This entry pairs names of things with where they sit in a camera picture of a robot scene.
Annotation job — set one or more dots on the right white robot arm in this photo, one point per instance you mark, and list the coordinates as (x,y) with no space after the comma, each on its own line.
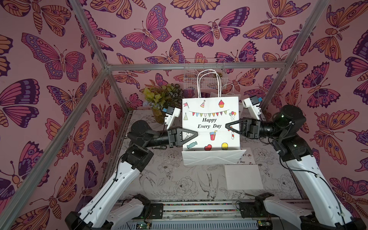
(295,155)

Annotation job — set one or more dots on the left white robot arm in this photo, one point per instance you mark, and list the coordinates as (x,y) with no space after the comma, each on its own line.
(130,164)

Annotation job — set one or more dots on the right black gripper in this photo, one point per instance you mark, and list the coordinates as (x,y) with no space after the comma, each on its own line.
(252,128)

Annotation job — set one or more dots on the potted green plant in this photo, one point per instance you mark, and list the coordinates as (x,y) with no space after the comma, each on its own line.
(160,97)

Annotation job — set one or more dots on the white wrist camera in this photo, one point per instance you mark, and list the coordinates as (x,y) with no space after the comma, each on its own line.
(252,104)
(171,113)

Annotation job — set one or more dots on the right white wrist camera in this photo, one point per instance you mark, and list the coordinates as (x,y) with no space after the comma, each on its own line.
(252,104)

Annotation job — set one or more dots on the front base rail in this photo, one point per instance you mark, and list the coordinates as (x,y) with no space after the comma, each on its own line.
(198,212)

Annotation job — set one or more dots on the aluminium frame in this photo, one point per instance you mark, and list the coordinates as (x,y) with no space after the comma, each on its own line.
(24,193)

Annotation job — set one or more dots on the white wire wall basket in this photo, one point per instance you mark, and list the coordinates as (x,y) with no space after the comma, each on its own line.
(206,72)

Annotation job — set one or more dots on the white party paper bag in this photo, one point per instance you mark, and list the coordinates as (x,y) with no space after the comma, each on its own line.
(245,175)

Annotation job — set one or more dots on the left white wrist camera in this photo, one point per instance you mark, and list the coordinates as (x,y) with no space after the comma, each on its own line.
(171,113)

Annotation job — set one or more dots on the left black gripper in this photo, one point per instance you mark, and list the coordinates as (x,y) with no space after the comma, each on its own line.
(174,134)

